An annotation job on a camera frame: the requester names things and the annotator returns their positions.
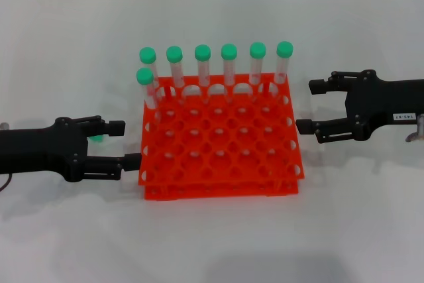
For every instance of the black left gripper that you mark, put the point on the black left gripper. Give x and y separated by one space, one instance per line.
39 150

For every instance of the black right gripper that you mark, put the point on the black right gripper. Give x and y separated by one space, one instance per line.
374 100

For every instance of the green-capped clear test tube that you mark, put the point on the green-capped clear test tube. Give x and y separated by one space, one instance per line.
202 52
147 55
257 50
96 138
229 51
144 76
174 54
285 49

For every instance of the orange test tube rack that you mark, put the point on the orange test tube rack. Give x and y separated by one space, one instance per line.
218 144

